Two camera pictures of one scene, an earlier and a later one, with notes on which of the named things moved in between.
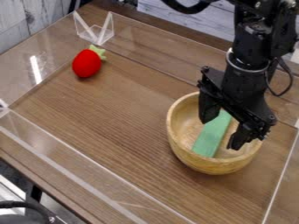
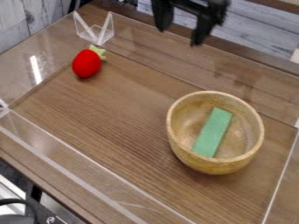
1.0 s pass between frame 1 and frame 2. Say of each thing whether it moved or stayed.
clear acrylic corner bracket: stayed
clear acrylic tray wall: stayed
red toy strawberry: stayed
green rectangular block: stayed
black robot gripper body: moved
